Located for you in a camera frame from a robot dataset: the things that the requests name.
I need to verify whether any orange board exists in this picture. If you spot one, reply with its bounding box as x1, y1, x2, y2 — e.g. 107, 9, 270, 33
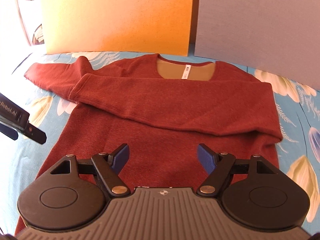
41, 0, 193, 56

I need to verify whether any grey-lilac board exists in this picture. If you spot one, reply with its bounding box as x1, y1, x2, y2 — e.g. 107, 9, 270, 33
195, 0, 319, 89

